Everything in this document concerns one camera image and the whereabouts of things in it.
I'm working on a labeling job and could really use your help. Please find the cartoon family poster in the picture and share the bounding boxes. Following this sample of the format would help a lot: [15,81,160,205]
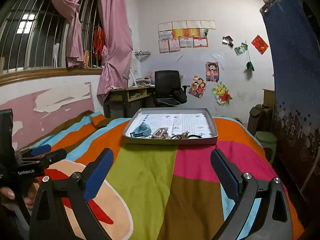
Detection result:
[188,75,207,99]

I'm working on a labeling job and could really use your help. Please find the white grid paper sheet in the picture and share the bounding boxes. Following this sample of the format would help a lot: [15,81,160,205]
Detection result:
[125,113,216,139]

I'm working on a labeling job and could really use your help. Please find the winnie pooh poster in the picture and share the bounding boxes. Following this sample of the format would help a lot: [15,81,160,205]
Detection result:
[212,81,233,106]

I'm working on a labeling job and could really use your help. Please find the green wall hook ornament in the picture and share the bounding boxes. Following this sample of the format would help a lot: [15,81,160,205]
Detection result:
[246,44,254,72]

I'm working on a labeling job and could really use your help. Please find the person's left hand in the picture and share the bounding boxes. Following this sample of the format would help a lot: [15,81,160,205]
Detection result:
[0,182,41,212]

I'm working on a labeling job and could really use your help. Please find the black white photo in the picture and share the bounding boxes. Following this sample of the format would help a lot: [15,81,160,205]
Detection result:
[222,35,234,48]

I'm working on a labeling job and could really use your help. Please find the pink curtain left panel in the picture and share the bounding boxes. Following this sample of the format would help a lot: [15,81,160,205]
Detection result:
[52,0,84,67]

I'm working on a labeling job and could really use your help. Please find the grey cardboard tray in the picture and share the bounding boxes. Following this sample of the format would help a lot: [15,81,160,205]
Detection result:
[123,107,218,145]

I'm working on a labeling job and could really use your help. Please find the wooden desk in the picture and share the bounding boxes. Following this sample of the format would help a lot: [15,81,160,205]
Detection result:
[103,86,155,118]

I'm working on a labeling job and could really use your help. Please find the pink curtain panel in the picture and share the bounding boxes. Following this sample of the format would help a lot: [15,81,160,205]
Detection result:
[52,0,84,67]
[97,0,133,100]

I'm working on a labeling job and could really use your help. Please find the black office chair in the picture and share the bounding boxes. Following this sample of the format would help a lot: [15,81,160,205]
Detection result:
[154,70,189,107]

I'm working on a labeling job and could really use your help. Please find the dark blue hanging curtain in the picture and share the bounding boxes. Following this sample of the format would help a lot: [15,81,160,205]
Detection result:
[260,0,319,196]

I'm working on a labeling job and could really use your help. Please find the green stool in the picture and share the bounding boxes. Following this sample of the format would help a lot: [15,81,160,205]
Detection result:
[255,131,277,165]

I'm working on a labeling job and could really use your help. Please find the colourful striped bedspread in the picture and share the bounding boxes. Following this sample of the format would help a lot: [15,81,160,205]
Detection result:
[15,110,306,240]

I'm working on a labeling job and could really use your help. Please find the red paper square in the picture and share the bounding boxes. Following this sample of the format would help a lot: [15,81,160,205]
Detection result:
[251,35,268,55]

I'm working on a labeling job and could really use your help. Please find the window metal bars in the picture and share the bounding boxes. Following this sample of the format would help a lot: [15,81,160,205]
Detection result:
[1,0,103,74]

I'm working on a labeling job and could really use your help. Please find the green photo on wall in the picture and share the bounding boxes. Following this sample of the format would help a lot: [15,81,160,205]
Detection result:
[234,43,248,56]

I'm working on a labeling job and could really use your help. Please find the pink curtain right panel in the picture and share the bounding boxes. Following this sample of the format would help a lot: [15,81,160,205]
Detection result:
[97,0,133,100]

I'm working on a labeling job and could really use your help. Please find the cartoon boy poster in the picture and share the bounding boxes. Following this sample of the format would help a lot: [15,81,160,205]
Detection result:
[206,62,220,82]

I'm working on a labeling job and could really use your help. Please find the certificates on wall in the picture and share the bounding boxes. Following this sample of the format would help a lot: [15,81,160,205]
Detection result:
[158,20,216,54]

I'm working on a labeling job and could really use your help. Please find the keyring with yellow bead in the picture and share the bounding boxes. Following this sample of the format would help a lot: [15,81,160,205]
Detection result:
[171,131,202,140]

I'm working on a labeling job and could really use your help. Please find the brown bag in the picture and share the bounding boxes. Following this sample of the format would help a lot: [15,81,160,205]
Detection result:
[247,105,273,136]

